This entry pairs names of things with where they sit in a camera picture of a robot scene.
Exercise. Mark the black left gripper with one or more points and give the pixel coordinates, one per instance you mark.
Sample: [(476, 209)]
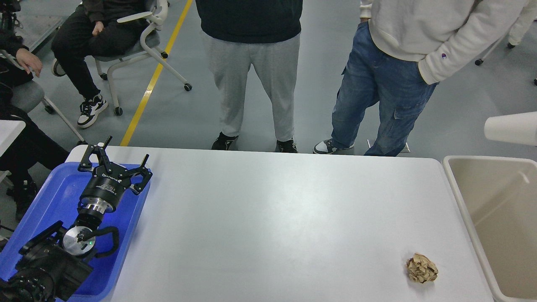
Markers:
[(105, 184)]

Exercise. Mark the white paper cup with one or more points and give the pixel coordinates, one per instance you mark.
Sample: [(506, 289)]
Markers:
[(517, 128)]

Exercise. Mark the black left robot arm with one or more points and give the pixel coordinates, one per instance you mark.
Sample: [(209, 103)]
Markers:
[(73, 240)]

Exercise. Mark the white side table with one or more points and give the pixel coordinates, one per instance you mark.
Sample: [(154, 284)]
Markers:
[(9, 131)]

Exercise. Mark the grey chair at left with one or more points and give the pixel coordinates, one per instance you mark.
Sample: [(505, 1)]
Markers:
[(28, 95)]

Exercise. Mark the white office chair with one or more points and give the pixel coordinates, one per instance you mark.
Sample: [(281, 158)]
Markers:
[(147, 46)]

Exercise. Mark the seated person in black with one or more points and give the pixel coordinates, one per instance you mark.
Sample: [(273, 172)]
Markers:
[(93, 30)]

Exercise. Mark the person in white hoodie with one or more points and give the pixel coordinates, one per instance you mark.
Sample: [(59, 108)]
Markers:
[(401, 50)]

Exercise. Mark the crumpled brown paper ball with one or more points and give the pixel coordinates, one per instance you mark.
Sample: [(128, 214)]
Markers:
[(421, 269)]

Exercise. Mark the white chair legs top right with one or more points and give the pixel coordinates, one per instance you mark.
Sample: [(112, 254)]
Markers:
[(479, 61)]

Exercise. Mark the beige plastic bin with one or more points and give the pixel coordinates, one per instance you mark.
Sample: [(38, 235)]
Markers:
[(497, 197)]

